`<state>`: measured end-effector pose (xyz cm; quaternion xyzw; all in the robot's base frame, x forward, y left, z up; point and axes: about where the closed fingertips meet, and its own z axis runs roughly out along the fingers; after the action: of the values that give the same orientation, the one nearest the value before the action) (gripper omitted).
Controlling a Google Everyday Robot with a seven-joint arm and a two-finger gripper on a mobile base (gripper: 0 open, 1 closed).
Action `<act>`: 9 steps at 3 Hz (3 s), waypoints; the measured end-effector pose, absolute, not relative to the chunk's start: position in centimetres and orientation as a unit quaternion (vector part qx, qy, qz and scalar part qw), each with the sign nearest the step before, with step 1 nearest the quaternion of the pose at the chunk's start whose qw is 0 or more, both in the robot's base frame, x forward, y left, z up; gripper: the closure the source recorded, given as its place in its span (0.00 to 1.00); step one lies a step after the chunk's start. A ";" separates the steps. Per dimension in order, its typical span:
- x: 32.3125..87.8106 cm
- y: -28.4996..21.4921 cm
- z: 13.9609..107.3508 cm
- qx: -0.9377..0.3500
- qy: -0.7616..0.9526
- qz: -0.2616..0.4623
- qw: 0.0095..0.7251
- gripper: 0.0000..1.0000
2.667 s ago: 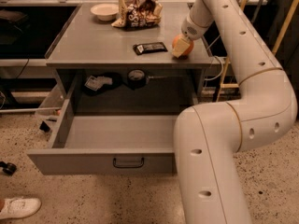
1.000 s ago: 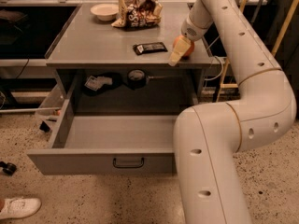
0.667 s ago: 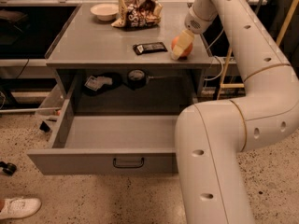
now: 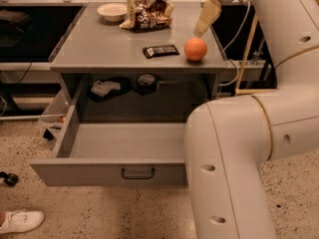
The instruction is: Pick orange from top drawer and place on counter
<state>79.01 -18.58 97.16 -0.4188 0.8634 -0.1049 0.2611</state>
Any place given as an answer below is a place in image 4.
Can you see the black caster wheel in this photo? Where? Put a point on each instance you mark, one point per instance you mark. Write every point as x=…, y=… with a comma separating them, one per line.
x=9, y=178

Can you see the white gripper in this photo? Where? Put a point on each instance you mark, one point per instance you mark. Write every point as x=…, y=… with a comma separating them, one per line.
x=210, y=10

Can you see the grey metal cabinet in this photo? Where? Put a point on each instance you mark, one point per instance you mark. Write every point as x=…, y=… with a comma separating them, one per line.
x=95, y=50

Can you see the brown crumpled chip bag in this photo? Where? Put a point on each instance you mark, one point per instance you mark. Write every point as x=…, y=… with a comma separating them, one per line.
x=148, y=15

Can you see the orange fruit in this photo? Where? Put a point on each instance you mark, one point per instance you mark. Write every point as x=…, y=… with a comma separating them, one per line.
x=195, y=49

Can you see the white sneaker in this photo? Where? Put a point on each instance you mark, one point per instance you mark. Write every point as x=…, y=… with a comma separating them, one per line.
x=20, y=221

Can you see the white ceramic bowl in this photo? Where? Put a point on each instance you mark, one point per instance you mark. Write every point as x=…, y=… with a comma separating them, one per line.
x=113, y=12

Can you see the black round tape roll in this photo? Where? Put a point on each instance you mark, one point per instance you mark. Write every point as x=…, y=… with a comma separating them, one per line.
x=147, y=84

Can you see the grey open top drawer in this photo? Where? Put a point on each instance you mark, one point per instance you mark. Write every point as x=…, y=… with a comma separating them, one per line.
x=93, y=154

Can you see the black drawer handle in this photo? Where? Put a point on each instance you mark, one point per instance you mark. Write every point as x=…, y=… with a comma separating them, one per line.
x=128, y=174

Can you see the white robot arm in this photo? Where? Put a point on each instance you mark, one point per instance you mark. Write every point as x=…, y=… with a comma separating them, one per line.
x=226, y=140

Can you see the black snack bar wrapper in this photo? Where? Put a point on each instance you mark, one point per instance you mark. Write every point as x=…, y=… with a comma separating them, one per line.
x=160, y=51

